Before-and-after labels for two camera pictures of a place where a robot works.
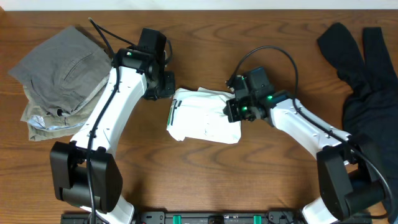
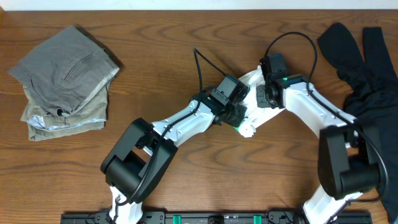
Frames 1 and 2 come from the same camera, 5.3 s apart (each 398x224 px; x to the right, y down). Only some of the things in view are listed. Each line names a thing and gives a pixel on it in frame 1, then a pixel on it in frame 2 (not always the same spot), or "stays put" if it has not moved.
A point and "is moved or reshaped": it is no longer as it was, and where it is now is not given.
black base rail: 217,217 stays put
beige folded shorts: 43,124 stays put
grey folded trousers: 66,71 stays put
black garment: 370,108 stays put
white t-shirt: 199,114 is moved or reshaped
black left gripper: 168,84 -> 235,115
